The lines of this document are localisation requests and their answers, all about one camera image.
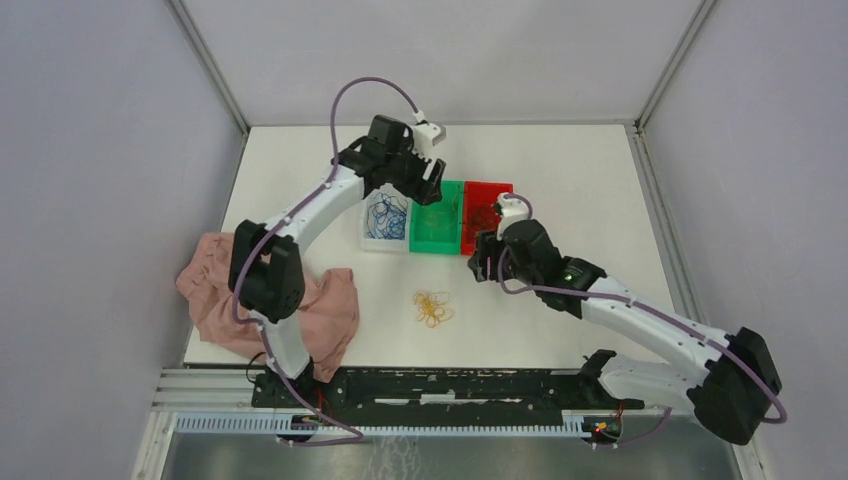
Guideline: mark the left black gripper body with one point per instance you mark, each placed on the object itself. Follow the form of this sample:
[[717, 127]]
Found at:
[[407, 174]]

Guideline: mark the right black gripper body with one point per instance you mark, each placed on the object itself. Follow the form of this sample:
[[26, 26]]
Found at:
[[488, 245]]

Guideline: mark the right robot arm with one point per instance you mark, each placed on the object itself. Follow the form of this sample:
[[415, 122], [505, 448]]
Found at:
[[728, 382]]

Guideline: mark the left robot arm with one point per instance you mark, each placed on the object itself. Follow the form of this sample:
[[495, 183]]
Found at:
[[266, 271]]

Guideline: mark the red plastic bin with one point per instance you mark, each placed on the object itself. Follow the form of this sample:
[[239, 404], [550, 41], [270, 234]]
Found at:
[[478, 211]]

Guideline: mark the clear plastic bin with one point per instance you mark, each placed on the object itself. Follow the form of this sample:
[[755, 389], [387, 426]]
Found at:
[[384, 221]]

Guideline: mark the green plastic bin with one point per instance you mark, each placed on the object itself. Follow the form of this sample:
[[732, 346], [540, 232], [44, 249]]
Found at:
[[437, 228]]

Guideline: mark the pink cloth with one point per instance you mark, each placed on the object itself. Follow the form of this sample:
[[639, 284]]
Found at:
[[328, 313]]

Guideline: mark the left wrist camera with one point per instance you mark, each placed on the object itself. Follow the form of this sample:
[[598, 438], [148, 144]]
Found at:
[[426, 135]]

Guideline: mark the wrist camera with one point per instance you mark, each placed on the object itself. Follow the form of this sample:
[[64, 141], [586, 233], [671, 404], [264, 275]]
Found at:
[[426, 135], [511, 208]]

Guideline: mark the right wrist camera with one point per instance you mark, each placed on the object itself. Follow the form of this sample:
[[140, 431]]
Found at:
[[511, 208]]

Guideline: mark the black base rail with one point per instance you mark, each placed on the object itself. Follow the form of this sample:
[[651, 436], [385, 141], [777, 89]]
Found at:
[[440, 397]]

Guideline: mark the white cable duct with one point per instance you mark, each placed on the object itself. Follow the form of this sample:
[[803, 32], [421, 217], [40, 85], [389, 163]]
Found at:
[[285, 424]]

